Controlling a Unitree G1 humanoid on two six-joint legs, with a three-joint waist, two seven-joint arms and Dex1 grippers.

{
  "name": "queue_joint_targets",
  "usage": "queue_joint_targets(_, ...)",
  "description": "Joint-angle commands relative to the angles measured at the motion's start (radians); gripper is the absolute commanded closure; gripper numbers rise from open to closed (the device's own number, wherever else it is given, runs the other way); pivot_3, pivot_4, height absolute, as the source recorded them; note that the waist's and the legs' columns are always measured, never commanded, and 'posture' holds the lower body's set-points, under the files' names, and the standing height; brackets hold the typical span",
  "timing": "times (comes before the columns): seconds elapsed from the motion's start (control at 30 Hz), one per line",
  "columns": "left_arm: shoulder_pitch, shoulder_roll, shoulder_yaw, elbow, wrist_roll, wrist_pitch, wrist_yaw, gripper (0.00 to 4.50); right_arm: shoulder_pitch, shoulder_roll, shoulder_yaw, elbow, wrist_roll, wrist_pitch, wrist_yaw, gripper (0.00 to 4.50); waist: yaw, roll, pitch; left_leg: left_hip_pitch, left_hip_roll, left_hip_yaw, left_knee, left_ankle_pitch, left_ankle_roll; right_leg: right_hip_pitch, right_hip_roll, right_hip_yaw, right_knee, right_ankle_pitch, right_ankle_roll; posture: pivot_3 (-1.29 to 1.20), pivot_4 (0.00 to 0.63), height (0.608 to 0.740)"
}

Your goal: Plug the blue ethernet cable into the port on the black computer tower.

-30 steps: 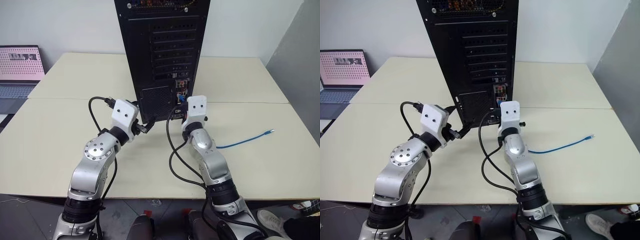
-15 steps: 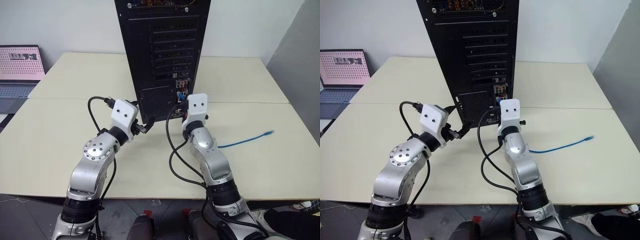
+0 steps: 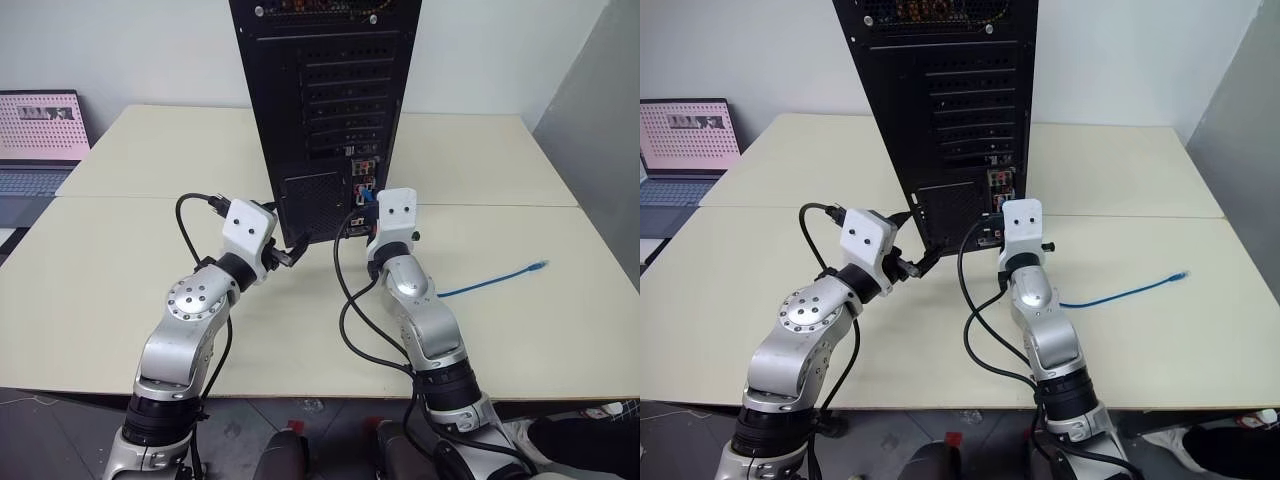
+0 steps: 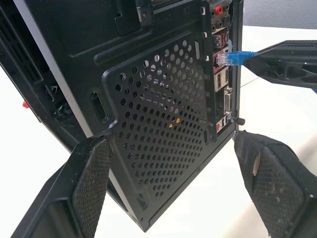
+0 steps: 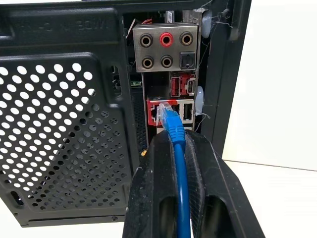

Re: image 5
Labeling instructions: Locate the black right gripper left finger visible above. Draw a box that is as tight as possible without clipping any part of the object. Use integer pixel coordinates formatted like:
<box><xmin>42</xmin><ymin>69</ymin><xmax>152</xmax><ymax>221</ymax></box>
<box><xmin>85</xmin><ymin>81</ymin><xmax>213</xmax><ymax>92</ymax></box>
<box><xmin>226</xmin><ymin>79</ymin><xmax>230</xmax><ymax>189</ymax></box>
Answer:
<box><xmin>122</xmin><ymin>131</ymin><xmax>179</xmax><ymax>238</ymax></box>

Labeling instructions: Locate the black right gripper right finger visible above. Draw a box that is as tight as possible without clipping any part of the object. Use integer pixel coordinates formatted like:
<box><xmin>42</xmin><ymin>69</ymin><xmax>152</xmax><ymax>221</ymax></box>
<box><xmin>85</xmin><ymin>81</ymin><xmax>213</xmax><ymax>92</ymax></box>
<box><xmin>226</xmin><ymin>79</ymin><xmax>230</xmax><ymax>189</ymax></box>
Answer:
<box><xmin>184</xmin><ymin>129</ymin><xmax>266</xmax><ymax>238</ymax></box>

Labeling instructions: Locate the blue ethernet cable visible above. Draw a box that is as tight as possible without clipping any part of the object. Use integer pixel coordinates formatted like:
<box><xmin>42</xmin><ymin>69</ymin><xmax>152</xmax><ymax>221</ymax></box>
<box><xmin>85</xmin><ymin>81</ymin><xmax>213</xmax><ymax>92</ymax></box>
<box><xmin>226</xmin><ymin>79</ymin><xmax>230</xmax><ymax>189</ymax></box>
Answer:
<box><xmin>157</xmin><ymin>101</ymin><xmax>194</xmax><ymax>238</ymax></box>

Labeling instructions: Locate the red ethernet port block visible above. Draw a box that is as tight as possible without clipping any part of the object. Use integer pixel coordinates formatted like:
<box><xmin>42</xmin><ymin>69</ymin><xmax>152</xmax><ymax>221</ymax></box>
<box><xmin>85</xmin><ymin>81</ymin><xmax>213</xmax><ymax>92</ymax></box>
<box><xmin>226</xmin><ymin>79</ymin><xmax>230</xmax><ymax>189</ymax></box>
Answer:
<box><xmin>146</xmin><ymin>97</ymin><xmax>195</xmax><ymax>127</ymax></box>

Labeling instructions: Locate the red USB port block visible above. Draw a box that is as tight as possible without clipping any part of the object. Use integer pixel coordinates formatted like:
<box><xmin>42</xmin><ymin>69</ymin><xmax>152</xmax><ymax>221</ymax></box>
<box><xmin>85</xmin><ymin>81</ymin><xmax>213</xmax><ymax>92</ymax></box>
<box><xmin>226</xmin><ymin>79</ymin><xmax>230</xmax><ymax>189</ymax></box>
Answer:
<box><xmin>169</xmin><ymin>72</ymin><xmax>197</xmax><ymax>98</ymax></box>

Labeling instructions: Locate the black computer tower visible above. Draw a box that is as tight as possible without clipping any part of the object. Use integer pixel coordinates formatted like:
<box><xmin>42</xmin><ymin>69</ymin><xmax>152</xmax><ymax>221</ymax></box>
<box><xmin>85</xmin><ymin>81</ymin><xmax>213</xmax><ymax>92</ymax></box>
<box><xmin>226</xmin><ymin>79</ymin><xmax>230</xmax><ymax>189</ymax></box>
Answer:
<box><xmin>0</xmin><ymin>0</ymin><xmax>253</xmax><ymax>228</ymax></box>

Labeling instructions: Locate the white glue blob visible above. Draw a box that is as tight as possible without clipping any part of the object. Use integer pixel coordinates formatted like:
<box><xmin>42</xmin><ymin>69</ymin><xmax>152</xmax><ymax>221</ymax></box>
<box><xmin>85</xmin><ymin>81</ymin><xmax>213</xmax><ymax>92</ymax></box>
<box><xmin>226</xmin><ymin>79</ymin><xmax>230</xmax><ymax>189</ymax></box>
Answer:
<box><xmin>195</xmin><ymin>85</ymin><xmax>205</xmax><ymax>116</ymax></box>
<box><xmin>201</xmin><ymin>12</ymin><xmax>212</xmax><ymax>39</ymax></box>

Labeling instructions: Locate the grey audio jack panel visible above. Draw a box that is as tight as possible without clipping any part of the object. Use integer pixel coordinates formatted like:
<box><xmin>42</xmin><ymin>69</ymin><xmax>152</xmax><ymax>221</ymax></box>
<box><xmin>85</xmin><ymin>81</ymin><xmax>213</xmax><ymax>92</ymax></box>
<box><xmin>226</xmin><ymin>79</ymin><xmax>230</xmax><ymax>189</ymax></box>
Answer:
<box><xmin>132</xmin><ymin>22</ymin><xmax>200</xmax><ymax>73</ymax></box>

